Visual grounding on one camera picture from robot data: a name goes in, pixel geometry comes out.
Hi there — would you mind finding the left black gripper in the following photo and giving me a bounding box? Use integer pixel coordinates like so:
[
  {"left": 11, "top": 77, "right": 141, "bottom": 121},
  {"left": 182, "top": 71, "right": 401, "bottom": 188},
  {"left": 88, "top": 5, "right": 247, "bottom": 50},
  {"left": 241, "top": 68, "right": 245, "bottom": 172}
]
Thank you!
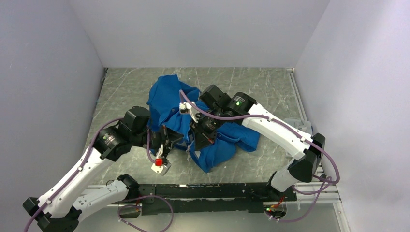
[{"left": 131, "top": 124, "right": 184, "bottom": 159}]

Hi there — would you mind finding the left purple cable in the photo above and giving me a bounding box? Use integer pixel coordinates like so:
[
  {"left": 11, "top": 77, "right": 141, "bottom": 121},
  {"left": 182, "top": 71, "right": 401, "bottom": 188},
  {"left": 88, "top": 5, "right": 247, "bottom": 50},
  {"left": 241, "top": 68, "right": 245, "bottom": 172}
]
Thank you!
[{"left": 24, "top": 116, "right": 175, "bottom": 232}]

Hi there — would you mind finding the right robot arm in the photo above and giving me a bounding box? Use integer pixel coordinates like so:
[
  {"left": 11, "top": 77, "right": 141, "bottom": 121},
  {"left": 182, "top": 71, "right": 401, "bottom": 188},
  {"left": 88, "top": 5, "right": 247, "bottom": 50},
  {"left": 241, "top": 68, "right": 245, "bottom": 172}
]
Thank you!
[{"left": 179, "top": 85, "right": 325, "bottom": 201}]

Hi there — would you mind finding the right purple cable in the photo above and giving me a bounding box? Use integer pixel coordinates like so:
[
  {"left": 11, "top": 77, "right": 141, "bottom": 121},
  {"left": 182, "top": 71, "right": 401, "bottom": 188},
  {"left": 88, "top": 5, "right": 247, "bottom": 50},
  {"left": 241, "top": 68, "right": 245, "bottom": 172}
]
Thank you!
[{"left": 178, "top": 89, "right": 341, "bottom": 224}]

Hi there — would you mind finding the blue zip jacket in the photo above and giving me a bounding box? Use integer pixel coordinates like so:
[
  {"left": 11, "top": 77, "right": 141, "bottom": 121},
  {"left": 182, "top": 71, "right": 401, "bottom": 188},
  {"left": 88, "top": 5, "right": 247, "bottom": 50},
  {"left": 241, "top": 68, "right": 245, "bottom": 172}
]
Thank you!
[{"left": 147, "top": 74, "right": 260, "bottom": 173}]

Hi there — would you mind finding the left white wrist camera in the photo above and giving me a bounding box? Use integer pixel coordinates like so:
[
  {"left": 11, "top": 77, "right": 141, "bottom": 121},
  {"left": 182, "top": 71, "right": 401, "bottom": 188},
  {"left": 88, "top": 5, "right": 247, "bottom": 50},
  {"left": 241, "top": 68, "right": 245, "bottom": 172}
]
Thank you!
[{"left": 151, "top": 158, "right": 172, "bottom": 176}]

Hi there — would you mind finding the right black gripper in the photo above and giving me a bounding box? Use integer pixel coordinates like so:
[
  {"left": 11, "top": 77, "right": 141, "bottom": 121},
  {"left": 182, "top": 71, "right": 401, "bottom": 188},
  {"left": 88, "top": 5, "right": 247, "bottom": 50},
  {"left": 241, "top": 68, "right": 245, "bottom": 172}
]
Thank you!
[{"left": 189, "top": 107, "right": 226, "bottom": 151}]

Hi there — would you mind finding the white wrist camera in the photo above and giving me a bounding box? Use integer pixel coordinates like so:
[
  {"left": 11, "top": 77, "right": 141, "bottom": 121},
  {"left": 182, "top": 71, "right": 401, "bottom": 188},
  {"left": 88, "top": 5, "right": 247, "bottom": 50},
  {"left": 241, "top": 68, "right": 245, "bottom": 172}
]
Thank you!
[
  {"left": 151, "top": 158, "right": 172, "bottom": 176},
  {"left": 179, "top": 101, "right": 201, "bottom": 123}
]

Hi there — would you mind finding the purple cable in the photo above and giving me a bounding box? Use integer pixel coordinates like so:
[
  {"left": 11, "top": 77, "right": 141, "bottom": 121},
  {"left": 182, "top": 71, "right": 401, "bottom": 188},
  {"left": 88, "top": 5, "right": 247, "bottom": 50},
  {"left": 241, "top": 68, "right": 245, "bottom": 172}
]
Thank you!
[
  {"left": 178, "top": 89, "right": 341, "bottom": 224},
  {"left": 24, "top": 116, "right": 175, "bottom": 232}
]

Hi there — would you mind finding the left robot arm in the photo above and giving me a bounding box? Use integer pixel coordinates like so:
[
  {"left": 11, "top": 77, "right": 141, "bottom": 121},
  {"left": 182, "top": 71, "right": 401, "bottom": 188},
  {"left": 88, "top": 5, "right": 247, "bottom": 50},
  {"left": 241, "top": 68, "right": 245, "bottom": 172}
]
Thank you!
[{"left": 23, "top": 106, "right": 183, "bottom": 232}]

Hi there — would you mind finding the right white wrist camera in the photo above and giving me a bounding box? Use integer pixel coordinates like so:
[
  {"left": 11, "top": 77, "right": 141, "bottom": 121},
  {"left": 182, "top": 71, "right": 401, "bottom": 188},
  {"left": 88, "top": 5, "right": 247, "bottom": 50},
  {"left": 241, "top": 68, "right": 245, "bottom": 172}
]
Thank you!
[{"left": 179, "top": 101, "right": 201, "bottom": 123}]

